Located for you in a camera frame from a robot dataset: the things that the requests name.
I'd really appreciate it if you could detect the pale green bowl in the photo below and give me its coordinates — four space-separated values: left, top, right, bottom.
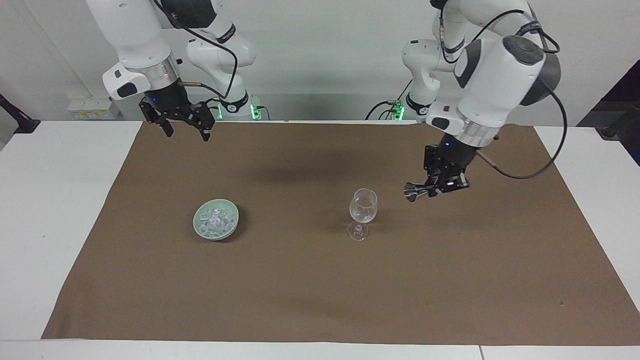
192 198 240 242

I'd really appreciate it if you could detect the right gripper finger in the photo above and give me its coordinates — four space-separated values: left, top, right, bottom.
138 99 175 138
178 101 216 143

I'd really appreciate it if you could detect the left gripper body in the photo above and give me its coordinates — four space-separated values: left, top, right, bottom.
434 138 479 176

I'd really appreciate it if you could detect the black cable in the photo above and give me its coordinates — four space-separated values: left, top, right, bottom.
364 80 414 121
475 2 570 180
437 8 532 65
151 0 239 99

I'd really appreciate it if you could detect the white power strip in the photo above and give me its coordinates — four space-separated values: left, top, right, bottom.
67 95 124 120

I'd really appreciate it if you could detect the clear ice cubes pile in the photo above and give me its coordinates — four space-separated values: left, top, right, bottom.
196 206 237 236

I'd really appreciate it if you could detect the clear wine glass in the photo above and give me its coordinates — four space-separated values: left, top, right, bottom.
346 188 379 242

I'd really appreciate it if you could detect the black stand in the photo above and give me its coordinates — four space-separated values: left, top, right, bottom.
0 93 41 135
598 100 640 141

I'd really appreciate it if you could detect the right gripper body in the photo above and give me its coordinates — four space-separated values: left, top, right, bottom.
143 81 193 118

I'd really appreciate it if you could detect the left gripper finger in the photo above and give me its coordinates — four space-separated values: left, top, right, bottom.
423 144 443 195
439 169 471 195

